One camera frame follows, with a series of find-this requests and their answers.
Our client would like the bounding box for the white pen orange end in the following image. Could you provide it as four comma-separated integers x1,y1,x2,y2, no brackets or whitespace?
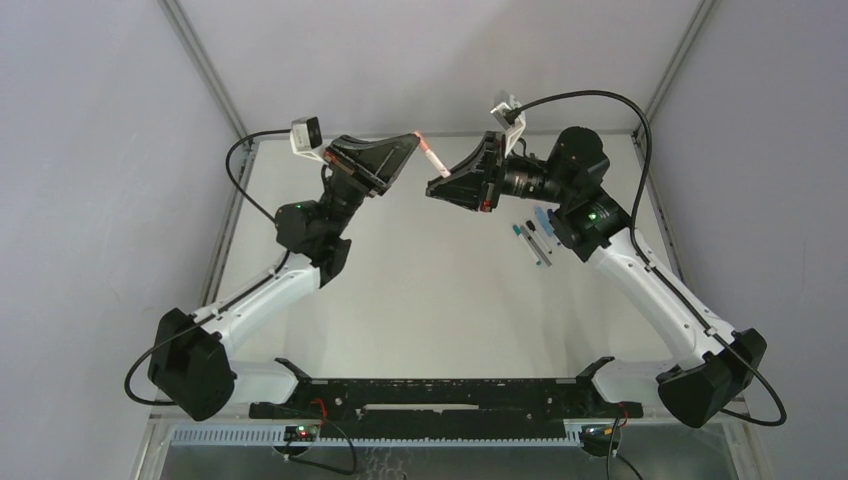
422,146,451,178

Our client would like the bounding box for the white pen green end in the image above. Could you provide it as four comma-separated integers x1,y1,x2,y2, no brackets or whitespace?
512,224,542,266

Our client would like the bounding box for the light blue correction tape pen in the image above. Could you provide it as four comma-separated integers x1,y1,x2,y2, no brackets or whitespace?
534,206,555,237

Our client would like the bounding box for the black checkered pen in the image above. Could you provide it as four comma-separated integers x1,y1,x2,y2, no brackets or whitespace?
519,226,552,267

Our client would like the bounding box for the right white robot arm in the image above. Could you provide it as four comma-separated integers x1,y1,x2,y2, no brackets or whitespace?
426,127,767,428

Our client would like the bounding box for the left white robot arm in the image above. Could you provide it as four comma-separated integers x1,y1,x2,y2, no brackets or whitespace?
146,131,420,421

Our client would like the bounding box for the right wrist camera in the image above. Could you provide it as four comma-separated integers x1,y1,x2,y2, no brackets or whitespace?
490,91,526,157

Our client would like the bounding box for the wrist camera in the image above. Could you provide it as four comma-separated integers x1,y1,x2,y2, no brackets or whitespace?
289,116,326,164
490,91,526,157

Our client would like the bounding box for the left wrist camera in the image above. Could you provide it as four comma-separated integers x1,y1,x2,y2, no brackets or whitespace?
289,116,326,164

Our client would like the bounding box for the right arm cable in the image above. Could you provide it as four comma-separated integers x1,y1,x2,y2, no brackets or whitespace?
503,89,788,480

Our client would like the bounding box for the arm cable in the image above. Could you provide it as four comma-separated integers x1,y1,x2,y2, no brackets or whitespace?
123,128,359,480
503,89,788,480

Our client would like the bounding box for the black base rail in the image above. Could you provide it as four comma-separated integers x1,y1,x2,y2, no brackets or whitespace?
249,357,644,441

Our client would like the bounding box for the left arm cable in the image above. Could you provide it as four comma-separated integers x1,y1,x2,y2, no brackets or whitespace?
123,128,359,480

